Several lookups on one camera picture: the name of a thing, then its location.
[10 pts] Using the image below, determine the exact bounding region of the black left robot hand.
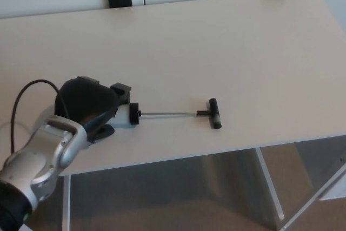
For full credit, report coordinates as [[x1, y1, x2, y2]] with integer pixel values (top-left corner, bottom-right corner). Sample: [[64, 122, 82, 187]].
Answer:
[[54, 76, 133, 144]]

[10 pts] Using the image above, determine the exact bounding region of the white Franklin hand air pump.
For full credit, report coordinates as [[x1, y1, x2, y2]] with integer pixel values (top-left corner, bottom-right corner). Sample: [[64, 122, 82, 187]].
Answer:
[[109, 97, 223, 130]]

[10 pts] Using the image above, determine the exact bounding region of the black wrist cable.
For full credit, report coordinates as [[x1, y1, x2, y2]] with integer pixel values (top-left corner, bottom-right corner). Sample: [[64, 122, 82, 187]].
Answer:
[[10, 79, 69, 154]]

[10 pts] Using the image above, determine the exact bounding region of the white metal desk leg frame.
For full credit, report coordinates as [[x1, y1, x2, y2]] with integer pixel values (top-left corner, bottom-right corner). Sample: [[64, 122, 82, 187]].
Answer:
[[62, 174, 72, 231], [255, 134, 346, 231]]

